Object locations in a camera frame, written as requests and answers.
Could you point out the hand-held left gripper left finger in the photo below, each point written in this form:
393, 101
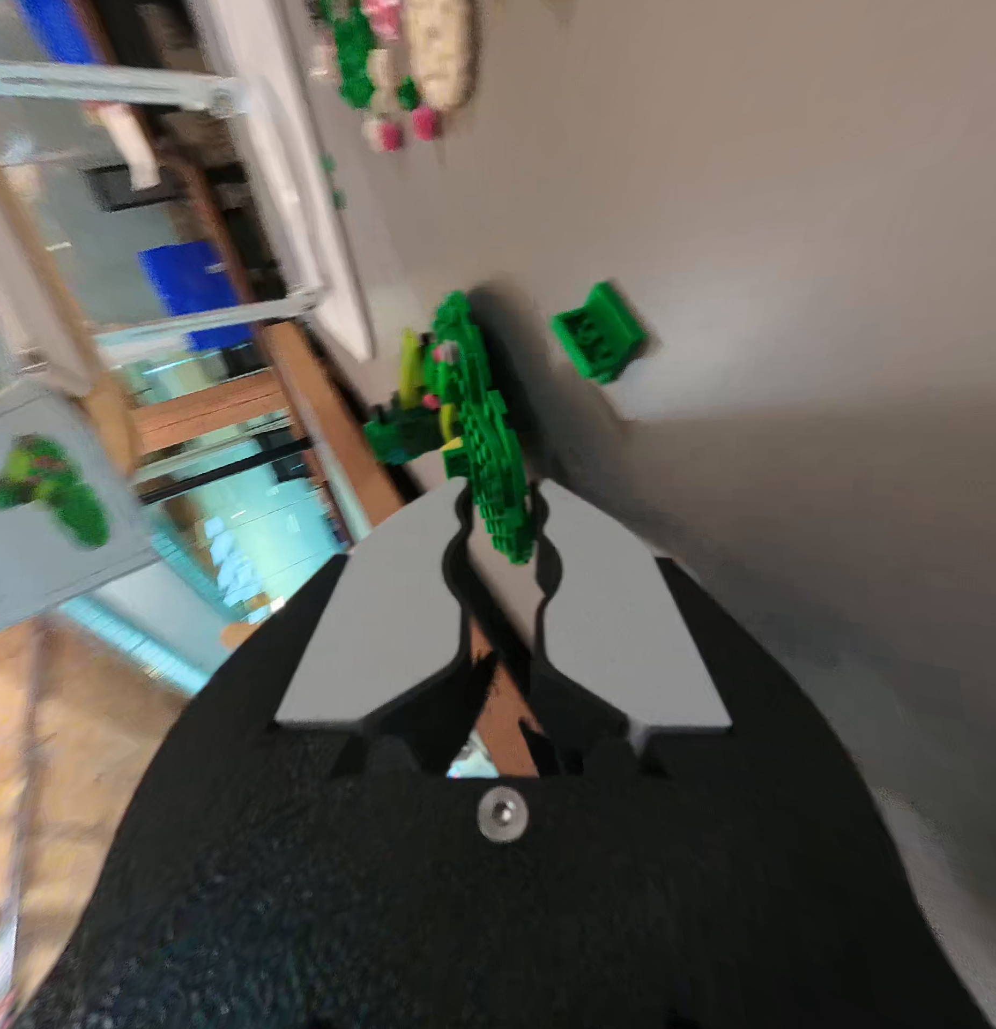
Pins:
369, 627

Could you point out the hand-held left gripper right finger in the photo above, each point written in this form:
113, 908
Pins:
627, 627

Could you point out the green lego leaf assembly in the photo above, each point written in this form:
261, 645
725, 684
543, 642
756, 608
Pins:
482, 434

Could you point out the lego instruction booklet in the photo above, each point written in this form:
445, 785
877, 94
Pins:
56, 514

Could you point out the green lego brick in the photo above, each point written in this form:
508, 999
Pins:
598, 334

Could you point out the pile of lego pieces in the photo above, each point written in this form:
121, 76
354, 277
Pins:
357, 56

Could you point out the stack of blue bins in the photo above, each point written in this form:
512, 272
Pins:
192, 281

